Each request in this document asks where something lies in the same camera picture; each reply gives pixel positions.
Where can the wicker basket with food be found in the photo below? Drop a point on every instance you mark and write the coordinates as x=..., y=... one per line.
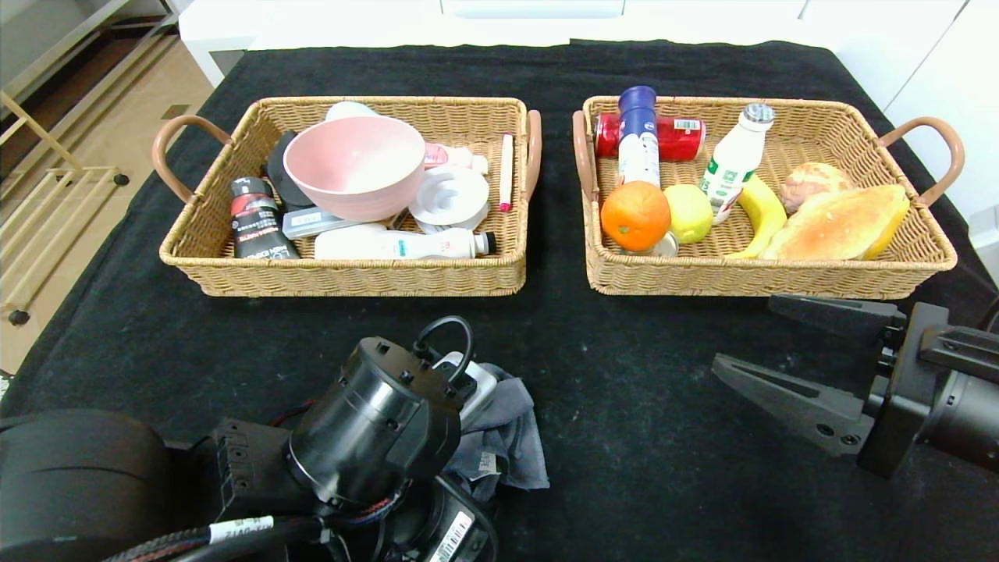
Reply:
x=741, y=277

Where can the striped croissant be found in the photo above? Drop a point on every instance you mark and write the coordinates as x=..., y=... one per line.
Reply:
x=835, y=226

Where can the wicker basket with toiletries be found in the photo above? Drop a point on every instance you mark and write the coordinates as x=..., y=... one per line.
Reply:
x=351, y=273

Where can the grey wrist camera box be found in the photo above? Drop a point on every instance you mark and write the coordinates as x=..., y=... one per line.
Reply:
x=476, y=386

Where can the white bottle black cap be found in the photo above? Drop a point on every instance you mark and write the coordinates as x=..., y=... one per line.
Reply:
x=390, y=244

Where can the yellow banana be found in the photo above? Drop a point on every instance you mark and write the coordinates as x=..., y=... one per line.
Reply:
x=765, y=215

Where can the silver tin can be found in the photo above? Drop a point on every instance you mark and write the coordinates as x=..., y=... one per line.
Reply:
x=668, y=246

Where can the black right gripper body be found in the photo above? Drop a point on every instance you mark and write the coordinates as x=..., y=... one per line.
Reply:
x=897, y=390

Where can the teal cup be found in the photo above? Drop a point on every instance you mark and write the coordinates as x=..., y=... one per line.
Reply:
x=351, y=109

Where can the pink white small bottle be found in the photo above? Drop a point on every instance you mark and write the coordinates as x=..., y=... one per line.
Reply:
x=460, y=158

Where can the yellow lemon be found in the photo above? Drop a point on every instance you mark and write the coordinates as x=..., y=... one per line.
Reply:
x=691, y=212

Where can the white bottle silver cap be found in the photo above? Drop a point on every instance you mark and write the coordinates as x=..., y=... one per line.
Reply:
x=734, y=164

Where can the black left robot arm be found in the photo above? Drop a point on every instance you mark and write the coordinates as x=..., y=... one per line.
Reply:
x=367, y=429

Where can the beige wooden rack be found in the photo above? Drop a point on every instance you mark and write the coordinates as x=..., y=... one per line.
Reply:
x=47, y=211

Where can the white round container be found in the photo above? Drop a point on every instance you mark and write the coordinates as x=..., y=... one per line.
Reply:
x=453, y=199

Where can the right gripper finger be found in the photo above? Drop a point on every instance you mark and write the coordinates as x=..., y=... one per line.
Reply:
x=827, y=421
x=858, y=316

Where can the grey cloth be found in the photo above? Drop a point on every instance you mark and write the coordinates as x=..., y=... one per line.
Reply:
x=511, y=437

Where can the wooden shelf unit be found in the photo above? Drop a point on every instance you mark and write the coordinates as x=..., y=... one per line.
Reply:
x=62, y=39

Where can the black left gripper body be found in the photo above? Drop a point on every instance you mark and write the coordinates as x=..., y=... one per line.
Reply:
x=449, y=531

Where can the grey rectangular case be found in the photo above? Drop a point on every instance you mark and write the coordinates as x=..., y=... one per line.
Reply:
x=312, y=222

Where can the pink bowl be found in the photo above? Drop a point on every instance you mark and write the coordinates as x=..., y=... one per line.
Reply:
x=359, y=168

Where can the red drink can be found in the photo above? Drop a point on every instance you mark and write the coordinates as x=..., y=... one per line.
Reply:
x=680, y=139

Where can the pink white stick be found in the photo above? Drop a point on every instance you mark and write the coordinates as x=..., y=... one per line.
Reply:
x=506, y=172

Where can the black red bottle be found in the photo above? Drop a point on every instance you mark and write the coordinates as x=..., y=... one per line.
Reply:
x=257, y=226

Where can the white cabinet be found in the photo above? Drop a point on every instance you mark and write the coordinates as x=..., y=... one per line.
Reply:
x=390, y=23

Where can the round bread bun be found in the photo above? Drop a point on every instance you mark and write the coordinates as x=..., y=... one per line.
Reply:
x=812, y=181

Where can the yellow mango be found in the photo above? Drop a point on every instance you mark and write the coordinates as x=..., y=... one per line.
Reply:
x=894, y=226

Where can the white bottle blue cap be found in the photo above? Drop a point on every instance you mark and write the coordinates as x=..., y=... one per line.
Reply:
x=638, y=140

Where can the black tablecloth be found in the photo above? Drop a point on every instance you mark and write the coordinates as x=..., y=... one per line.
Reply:
x=640, y=375

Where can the black pouch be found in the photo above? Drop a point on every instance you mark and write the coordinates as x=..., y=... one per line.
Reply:
x=279, y=176

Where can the orange mandarin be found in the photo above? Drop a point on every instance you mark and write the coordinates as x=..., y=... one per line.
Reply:
x=636, y=217

